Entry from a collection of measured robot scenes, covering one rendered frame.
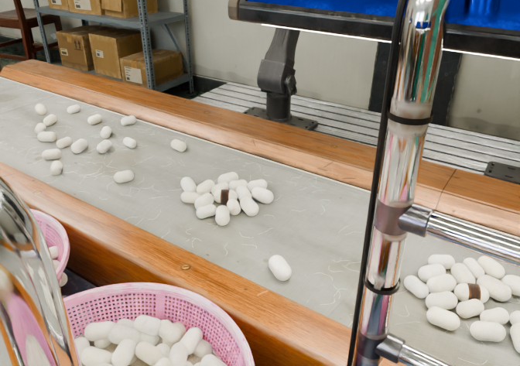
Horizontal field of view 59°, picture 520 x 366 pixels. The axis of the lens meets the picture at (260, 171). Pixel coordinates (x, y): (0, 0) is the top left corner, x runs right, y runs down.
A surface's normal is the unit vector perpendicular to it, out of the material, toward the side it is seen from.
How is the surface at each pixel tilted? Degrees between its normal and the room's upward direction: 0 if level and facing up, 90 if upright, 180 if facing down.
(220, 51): 91
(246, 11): 90
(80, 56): 90
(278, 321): 0
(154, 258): 0
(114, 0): 80
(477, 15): 58
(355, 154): 0
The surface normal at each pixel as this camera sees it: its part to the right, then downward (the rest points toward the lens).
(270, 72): -0.47, -0.08
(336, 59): -0.54, 0.40
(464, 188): 0.00, -0.88
